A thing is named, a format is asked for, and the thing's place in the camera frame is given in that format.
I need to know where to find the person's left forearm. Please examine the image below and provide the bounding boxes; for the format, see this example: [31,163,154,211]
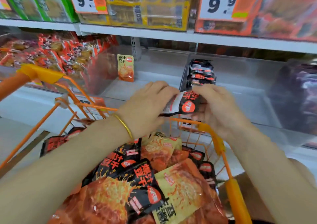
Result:
[0,115,135,224]

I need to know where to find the person's right leg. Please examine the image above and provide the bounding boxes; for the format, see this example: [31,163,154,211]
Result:
[218,157,317,224]

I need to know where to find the black flame print snack packet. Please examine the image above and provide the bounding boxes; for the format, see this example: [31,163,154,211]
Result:
[161,90,206,117]

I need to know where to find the person's right forearm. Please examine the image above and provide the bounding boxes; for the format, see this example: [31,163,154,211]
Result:
[228,125,317,224]

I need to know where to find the yellow orange snack packet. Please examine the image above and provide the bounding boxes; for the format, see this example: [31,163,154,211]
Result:
[117,54,135,82]

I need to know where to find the person's left hand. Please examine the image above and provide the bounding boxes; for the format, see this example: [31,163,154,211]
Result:
[118,81,180,139]

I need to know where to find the stack of green packets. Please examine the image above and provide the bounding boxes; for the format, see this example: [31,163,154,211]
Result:
[0,0,80,23]

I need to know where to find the person's right hand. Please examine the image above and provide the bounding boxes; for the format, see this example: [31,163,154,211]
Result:
[191,84,251,142]

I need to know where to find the pile of black orange snacks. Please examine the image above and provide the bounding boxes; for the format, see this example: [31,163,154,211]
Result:
[40,126,229,224]

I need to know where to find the row of black orange snacks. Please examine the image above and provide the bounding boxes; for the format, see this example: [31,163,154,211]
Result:
[188,59,217,89]

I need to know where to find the stack of yellow trimmed packets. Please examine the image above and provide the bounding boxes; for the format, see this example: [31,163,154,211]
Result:
[79,0,196,31]

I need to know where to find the orange shopping cart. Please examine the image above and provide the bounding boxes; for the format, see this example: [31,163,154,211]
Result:
[0,64,253,224]

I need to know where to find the stack of orange trimmed packets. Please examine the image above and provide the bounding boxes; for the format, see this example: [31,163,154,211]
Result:
[194,0,317,43]

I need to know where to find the gold bracelet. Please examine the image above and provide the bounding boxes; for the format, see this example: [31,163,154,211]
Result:
[110,112,135,143]

